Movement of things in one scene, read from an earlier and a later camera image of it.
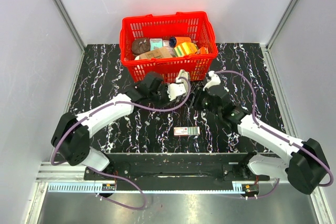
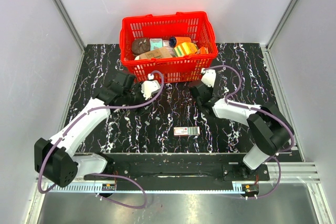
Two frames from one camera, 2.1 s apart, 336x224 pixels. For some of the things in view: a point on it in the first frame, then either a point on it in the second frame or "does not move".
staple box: (179, 131) does not move
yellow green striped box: (184, 49) does not move
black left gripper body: (160, 97) to (134, 97)
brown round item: (140, 45) does not move
